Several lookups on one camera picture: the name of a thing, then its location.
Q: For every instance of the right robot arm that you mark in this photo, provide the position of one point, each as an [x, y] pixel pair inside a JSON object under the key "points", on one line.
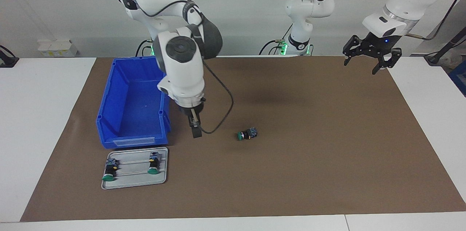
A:
{"points": [[182, 74]]}

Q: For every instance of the green push button switch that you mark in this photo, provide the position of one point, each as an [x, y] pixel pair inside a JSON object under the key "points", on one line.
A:
{"points": [[109, 171], [154, 163], [248, 133]]}

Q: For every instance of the white box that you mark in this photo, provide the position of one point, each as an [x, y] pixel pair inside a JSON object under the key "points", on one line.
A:
{"points": [[56, 48]]}

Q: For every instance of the black stand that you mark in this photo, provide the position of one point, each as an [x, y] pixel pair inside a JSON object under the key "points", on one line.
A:
{"points": [[442, 52], [7, 59]]}

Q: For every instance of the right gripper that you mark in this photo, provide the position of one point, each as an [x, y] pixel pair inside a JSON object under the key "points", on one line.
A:
{"points": [[193, 111]]}

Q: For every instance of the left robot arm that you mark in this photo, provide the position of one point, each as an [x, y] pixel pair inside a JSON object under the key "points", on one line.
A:
{"points": [[404, 1]]}

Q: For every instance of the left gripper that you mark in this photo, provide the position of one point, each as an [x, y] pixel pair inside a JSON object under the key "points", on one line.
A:
{"points": [[376, 44]]}

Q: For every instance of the blue crate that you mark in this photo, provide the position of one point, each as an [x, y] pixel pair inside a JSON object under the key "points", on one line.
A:
{"points": [[459, 78]]}

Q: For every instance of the blue plastic bin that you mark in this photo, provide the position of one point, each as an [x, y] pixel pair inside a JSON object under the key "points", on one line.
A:
{"points": [[134, 107]]}

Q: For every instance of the grey metal tray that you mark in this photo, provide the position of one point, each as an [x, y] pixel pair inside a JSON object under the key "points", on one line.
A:
{"points": [[133, 178]]}

